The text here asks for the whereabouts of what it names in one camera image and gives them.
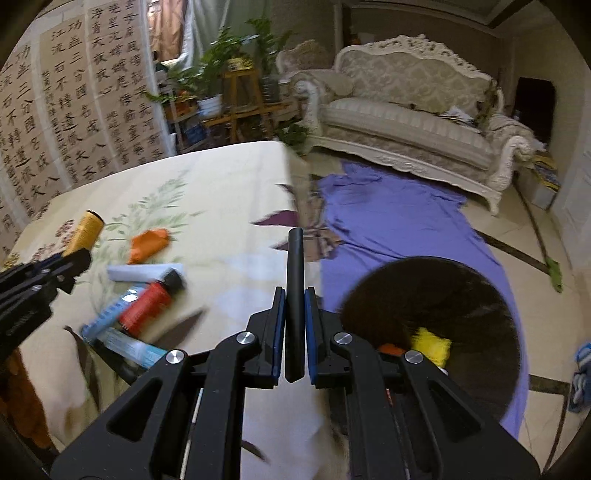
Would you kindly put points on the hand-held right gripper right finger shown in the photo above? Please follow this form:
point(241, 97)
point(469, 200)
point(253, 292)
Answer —
point(311, 337)

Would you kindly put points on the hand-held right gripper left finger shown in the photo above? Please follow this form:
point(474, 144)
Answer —
point(278, 337)

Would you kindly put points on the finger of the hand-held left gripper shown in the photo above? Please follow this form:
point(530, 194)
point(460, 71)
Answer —
point(46, 290)
point(55, 265)

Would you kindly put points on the yellow bottle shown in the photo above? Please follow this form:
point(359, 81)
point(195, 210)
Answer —
point(83, 233)

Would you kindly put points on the black cylinder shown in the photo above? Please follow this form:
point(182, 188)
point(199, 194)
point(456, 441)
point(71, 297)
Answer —
point(295, 286)

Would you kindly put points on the red bottle with black cap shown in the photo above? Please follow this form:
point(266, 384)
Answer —
point(145, 307)

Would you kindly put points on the light blue white tube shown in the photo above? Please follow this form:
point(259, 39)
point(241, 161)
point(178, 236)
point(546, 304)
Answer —
point(134, 348)

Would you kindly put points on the trash bin with black bag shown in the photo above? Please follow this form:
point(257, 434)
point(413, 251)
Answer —
point(415, 295)

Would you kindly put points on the yellow foam fruit net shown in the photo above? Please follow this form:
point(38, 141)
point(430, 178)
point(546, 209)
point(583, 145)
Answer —
point(431, 346)

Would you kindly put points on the orange cloth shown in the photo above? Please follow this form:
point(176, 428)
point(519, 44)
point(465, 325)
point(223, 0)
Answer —
point(23, 401)

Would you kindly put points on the plaid cloth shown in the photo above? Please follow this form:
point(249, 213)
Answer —
point(318, 221)

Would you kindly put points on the purple cloth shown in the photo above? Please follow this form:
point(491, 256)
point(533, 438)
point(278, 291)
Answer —
point(392, 217)

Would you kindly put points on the white metal rack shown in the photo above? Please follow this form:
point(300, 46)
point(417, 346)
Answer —
point(184, 124)

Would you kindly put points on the small leafy floor plant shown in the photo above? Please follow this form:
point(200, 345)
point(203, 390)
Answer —
point(293, 136)

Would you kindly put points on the plant in white pot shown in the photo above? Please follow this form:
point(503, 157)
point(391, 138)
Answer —
point(210, 106)

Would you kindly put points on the ornate white patterned sofa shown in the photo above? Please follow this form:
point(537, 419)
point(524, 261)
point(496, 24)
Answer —
point(406, 134)

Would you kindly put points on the wooden plant stand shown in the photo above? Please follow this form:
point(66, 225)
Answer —
point(240, 92)

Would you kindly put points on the green slipper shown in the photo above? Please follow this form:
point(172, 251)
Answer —
point(555, 277)

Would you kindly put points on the brown curtain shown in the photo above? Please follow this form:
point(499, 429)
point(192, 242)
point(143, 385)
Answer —
point(164, 27)

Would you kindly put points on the papers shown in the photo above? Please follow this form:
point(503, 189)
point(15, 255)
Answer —
point(457, 116)

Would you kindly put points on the blue slipper rack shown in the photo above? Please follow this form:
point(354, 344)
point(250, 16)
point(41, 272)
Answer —
point(581, 378)

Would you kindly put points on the grey storage box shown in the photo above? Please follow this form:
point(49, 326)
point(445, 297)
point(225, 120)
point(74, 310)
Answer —
point(545, 189)

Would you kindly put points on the plant in yellow pot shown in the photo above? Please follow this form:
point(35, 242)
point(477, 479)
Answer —
point(231, 50)

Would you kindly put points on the ornate white armchair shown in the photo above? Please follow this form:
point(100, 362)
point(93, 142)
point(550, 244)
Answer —
point(304, 55)

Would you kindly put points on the tall plant in dark pot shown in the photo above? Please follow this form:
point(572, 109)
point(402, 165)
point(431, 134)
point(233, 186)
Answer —
point(268, 50)

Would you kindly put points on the white panel door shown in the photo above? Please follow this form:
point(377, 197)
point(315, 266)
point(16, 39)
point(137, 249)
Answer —
point(575, 207)

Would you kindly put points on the brown wooden stick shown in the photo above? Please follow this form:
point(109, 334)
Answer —
point(491, 104)

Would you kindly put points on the grey-green curtain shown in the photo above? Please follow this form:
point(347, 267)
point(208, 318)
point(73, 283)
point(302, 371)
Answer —
point(221, 18)

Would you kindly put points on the black board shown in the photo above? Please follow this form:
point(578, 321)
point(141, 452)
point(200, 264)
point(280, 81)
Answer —
point(535, 108)

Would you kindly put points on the calligraphy paper wall hanging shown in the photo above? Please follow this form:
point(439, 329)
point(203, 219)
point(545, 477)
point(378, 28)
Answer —
point(69, 115)

